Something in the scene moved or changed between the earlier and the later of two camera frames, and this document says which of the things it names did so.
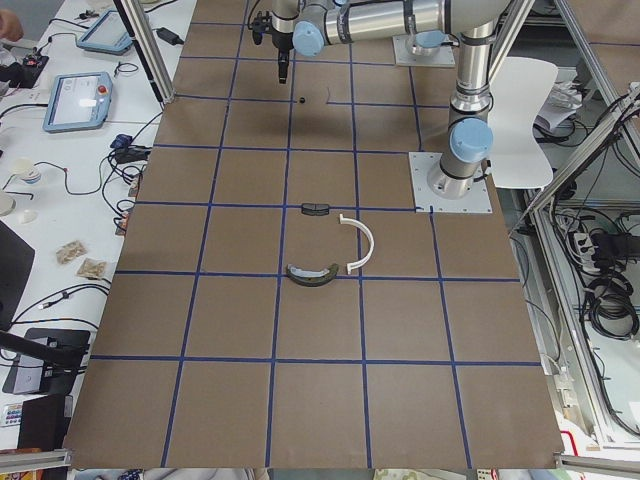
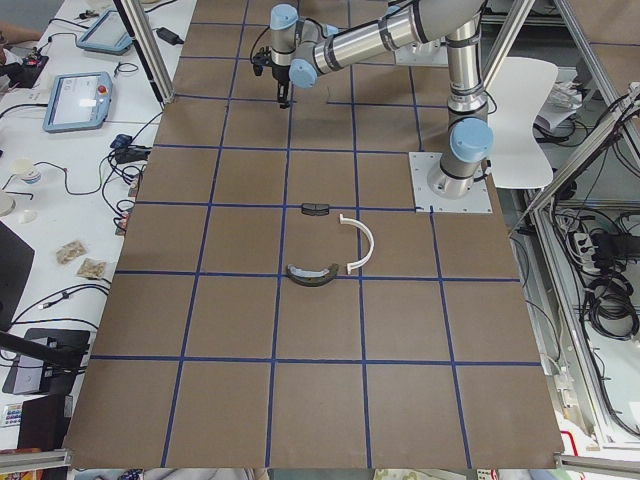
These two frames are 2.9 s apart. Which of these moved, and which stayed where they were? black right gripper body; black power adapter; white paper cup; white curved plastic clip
Moved: black right gripper body
Stayed: black power adapter; white curved plastic clip; white paper cup
